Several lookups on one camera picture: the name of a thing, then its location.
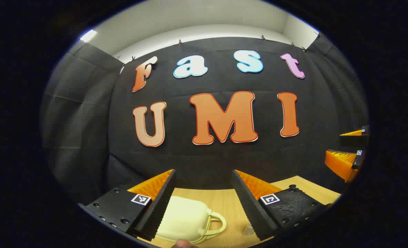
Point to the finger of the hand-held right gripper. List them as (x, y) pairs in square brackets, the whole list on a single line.
[(357, 161), (354, 139)]

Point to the small clear white-capped bottle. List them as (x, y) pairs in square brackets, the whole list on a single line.
[(248, 230)]

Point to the pale yellow suitcase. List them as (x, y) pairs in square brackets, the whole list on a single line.
[(186, 218)]

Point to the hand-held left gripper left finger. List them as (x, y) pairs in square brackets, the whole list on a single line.
[(159, 210)]

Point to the ceiling light panel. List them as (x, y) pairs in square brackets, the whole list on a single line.
[(88, 35)]

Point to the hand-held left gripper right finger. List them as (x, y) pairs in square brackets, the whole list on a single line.
[(248, 206)]

